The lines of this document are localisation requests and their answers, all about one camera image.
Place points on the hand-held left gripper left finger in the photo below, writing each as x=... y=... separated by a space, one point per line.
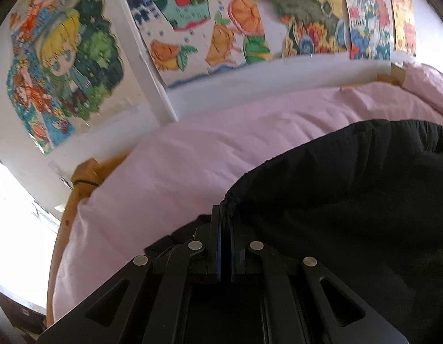
x=220 y=258

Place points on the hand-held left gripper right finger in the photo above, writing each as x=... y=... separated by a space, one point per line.
x=232 y=258

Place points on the black padded jacket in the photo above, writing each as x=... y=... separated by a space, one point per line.
x=350 y=204

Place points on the pink bed blanket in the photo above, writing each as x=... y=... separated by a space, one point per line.
x=189 y=157

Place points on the bright window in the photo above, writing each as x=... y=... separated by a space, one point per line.
x=13 y=240

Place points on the orange fruit drawing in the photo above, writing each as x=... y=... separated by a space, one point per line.
x=192 y=25

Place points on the blond character drawing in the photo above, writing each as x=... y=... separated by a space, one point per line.
x=78 y=61

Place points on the hill landscape drawing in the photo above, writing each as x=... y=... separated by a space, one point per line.
x=300 y=18

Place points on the pink pillow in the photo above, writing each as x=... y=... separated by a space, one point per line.
x=429 y=82

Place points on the city doodle drawing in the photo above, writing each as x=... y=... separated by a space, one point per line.
x=368 y=18

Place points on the yellow chick pink pig drawing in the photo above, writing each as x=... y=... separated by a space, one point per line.
x=404 y=18

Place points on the orange-haired girl drawing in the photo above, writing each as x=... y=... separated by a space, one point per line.
x=38 y=3

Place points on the wooden bed frame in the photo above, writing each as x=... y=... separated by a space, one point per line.
x=69 y=215

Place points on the white wall conduit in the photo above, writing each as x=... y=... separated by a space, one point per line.
x=146 y=53

